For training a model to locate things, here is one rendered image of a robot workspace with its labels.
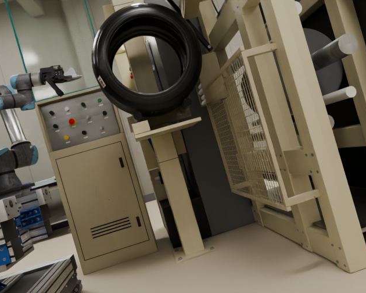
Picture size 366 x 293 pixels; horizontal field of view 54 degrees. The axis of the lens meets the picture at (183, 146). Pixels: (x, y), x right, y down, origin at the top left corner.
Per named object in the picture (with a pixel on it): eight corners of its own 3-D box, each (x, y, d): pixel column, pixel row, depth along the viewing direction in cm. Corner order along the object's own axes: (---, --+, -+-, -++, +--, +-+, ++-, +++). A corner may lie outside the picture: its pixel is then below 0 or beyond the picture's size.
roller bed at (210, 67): (201, 107, 245) (189, 65, 245) (221, 101, 247) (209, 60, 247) (206, 102, 225) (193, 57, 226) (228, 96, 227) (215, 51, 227)
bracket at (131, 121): (131, 132, 226) (126, 118, 226) (190, 115, 231) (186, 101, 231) (131, 132, 223) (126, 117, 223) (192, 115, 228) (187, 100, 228)
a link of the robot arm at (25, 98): (11, 112, 192) (7, 91, 190) (32, 109, 200) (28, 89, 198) (17, 111, 186) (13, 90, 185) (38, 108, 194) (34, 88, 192)
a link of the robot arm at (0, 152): (-11, 177, 204) (-18, 153, 204) (13, 171, 213) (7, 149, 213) (-5, 174, 195) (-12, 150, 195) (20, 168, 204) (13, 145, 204)
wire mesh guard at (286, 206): (231, 192, 235) (201, 89, 235) (234, 191, 235) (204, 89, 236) (287, 211, 146) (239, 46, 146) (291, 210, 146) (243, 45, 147)
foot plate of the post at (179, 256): (172, 252, 246) (171, 249, 246) (209, 240, 249) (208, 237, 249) (176, 263, 219) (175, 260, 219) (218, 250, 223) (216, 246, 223)
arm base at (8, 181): (-12, 195, 195) (-16, 177, 195) (0, 192, 211) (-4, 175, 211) (16, 186, 197) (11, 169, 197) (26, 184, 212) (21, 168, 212)
